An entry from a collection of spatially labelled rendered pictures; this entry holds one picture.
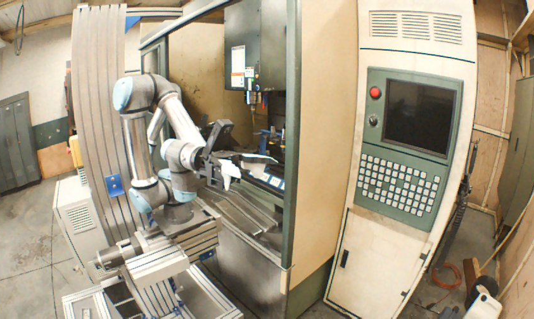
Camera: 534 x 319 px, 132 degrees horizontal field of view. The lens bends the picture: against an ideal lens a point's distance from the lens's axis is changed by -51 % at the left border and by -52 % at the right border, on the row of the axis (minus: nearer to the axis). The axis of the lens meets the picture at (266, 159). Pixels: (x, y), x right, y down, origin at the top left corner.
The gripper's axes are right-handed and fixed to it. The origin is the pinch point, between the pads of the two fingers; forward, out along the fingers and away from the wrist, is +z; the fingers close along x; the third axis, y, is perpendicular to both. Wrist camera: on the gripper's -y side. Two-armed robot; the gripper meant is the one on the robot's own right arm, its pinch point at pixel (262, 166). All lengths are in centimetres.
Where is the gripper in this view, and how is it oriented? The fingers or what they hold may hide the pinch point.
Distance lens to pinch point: 54.3
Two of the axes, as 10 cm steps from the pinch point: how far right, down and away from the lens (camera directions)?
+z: 8.4, 1.9, -5.0
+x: -5.3, 1.6, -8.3
